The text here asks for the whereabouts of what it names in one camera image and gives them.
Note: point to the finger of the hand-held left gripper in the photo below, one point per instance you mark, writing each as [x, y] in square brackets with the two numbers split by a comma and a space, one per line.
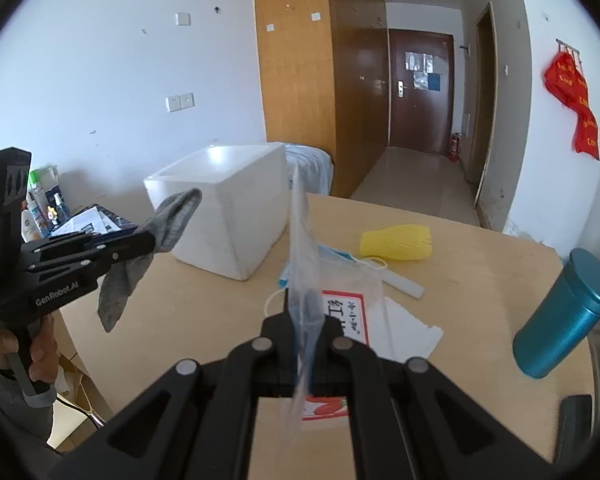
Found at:
[105, 266]
[125, 242]

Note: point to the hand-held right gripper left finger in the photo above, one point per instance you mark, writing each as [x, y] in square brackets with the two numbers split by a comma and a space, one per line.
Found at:
[275, 335]

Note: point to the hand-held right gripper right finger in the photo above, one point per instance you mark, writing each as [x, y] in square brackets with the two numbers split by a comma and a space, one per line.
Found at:
[330, 335]

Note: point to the red label plastic bag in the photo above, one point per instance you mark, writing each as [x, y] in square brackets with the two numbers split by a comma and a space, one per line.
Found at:
[345, 315]

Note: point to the grey sock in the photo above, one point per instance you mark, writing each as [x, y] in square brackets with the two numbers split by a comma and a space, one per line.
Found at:
[172, 220]

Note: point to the white foam box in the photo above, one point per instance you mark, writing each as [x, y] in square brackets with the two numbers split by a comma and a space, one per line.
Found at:
[230, 200]

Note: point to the person's left forearm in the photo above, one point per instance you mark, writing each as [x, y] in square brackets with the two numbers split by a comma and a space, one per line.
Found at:
[0, 410]

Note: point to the person's left hand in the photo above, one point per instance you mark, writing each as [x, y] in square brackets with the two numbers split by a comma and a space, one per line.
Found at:
[45, 355]

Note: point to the white plastic bottle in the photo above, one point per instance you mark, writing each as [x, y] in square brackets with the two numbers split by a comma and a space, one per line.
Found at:
[30, 222]

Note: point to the green cap bottle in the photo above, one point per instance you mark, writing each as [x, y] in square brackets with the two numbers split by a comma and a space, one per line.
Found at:
[42, 182]

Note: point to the white paper napkin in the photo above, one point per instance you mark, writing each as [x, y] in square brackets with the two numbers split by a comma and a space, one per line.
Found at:
[412, 330]

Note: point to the white plastic stick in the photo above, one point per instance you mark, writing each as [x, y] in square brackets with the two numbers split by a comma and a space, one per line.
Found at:
[405, 285]

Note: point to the yellow foam net sleeve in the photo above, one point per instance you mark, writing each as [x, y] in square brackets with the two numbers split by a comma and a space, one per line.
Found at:
[397, 242]

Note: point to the light blue bedding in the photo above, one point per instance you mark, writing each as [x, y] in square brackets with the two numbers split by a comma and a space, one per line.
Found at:
[312, 165]

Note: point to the red fire extinguisher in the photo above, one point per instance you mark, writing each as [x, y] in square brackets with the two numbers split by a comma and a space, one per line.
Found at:
[455, 147]

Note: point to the dark brown entrance door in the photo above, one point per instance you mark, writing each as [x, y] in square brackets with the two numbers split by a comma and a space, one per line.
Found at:
[420, 120]

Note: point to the wooden wardrobe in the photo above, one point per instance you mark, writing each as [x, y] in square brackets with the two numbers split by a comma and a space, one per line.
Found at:
[300, 85]

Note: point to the teal metal canister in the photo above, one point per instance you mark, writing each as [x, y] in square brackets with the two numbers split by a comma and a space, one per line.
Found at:
[565, 310]

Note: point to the black chair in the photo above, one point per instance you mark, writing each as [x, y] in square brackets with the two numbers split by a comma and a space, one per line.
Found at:
[575, 425]

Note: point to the brown side door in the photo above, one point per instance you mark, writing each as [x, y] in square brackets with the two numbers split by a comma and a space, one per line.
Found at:
[485, 110]

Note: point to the papers on entrance door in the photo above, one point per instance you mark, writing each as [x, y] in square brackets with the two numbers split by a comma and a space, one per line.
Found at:
[422, 70]

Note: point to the red hanging cloth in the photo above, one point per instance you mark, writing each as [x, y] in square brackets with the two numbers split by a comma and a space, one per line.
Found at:
[570, 90]

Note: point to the double wall switch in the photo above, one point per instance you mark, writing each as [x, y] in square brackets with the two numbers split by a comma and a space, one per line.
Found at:
[180, 102]

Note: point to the single wall switch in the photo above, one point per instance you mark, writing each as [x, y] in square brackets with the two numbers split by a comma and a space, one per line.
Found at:
[183, 18]

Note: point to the metal wall hook rack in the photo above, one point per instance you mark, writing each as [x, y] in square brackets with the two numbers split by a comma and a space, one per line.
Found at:
[569, 46]

